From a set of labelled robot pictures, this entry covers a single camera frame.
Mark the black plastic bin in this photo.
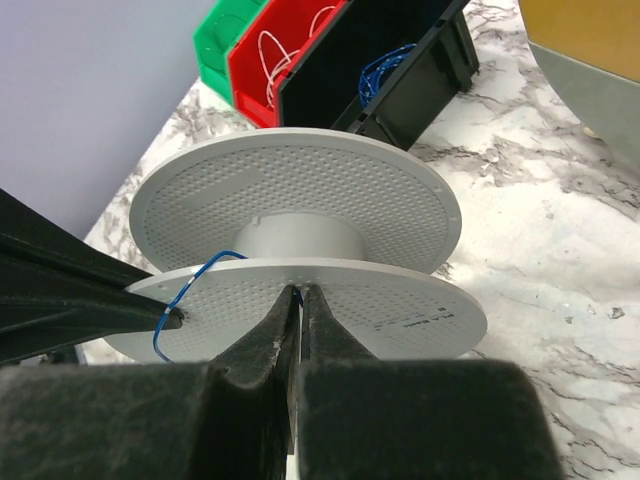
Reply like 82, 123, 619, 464
278, 0, 479, 150

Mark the round three-drawer cabinet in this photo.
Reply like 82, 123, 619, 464
517, 0, 640, 224

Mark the white wire coil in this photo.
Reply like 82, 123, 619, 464
257, 4, 339, 111

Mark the long blue wire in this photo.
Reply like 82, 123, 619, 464
152, 249, 307, 364

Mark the blue wire coil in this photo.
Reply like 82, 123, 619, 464
358, 43, 419, 107

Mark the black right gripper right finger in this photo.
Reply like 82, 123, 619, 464
297, 286, 564, 480

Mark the green plastic bin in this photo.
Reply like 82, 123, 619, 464
193, 0, 267, 106

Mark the white perforated cable spool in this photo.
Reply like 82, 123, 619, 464
107, 128, 487, 363

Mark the red plastic bin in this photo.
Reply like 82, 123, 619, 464
228, 0, 346, 128

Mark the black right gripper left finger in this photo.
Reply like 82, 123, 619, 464
1, 286, 298, 479

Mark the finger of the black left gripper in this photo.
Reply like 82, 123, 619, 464
1, 192, 165, 365

